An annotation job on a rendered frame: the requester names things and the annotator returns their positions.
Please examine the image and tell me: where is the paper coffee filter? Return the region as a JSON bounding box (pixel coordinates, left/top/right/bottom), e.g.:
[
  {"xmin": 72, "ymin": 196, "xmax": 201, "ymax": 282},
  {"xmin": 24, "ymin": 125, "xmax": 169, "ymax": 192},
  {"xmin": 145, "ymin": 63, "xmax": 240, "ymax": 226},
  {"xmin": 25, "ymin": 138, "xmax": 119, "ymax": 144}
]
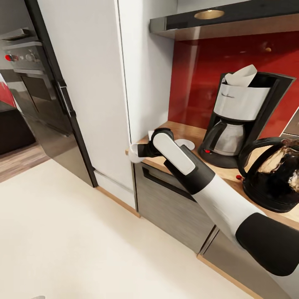
[{"xmin": 225, "ymin": 65, "xmax": 257, "ymax": 87}]

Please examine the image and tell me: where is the electric kettle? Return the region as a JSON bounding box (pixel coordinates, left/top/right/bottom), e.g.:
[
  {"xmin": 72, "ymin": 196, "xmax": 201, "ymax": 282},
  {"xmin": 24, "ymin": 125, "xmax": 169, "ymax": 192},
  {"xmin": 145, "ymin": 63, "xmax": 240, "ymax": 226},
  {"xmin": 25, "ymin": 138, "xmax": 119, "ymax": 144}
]
[{"xmin": 236, "ymin": 137, "xmax": 299, "ymax": 213}]

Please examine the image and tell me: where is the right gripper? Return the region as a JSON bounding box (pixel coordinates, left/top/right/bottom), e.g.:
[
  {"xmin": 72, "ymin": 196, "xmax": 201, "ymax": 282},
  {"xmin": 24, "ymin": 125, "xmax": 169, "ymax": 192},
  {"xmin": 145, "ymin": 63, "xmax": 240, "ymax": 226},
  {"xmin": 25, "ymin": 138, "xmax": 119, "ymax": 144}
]
[{"xmin": 137, "ymin": 143, "xmax": 156, "ymax": 157}]

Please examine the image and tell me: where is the coffee cup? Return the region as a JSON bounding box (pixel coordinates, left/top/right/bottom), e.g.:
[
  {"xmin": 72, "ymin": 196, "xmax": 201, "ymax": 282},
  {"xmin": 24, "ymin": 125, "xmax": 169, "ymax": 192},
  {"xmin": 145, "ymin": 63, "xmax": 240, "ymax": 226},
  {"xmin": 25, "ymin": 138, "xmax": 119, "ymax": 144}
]
[{"xmin": 128, "ymin": 143, "xmax": 145, "ymax": 163}]

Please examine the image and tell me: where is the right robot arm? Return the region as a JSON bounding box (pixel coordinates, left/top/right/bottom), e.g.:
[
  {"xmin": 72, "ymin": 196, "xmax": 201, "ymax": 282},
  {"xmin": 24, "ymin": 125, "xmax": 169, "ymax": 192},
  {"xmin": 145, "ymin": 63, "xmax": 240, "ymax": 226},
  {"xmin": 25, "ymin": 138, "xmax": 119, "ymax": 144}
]
[{"xmin": 137, "ymin": 127, "xmax": 299, "ymax": 299}]

